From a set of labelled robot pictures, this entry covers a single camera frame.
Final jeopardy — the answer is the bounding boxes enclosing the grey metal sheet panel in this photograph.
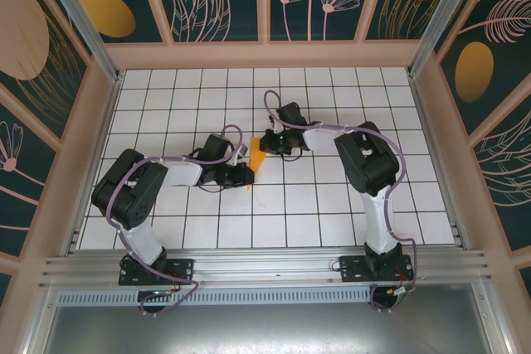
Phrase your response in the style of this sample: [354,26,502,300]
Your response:
[24,287,509,354]

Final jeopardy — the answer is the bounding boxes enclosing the orange paper sheet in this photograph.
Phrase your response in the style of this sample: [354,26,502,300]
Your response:
[244,136,270,192]

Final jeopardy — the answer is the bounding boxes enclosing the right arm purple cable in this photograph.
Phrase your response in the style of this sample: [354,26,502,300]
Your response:
[263,88,419,313]

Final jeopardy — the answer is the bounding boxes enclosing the small green circuit board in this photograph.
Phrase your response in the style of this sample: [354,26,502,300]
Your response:
[387,285,416,301]

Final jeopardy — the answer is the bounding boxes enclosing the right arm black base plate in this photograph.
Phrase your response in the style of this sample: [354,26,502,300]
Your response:
[339,255,416,284]

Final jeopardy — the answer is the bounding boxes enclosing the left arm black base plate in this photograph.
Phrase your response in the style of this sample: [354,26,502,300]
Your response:
[118,258,196,288]

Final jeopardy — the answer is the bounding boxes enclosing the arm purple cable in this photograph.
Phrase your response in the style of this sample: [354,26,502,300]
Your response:
[105,124,246,318]
[263,88,419,313]

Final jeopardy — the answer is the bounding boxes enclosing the aluminium side rail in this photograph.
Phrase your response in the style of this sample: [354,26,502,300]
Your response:
[408,74,470,250]
[66,71,125,256]

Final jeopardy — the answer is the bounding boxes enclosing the left gripper thin black wire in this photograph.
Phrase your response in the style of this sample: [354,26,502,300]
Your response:
[192,182,227,195]

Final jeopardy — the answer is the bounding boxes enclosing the aluminium frame beam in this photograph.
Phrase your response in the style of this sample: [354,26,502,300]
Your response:
[39,248,494,289]

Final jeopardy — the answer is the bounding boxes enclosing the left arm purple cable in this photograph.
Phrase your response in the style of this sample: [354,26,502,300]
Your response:
[105,124,246,318]

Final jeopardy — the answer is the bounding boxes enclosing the aluminium corner post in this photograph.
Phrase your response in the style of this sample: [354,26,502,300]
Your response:
[408,0,494,78]
[35,0,125,84]

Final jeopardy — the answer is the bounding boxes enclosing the grey slotted cable duct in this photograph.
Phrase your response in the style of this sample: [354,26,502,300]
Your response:
[56,287,374,308]

